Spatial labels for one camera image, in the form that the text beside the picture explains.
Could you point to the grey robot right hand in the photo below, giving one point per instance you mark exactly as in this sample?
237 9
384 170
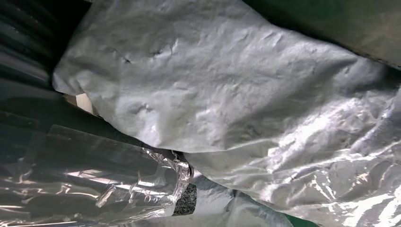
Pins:
78 175

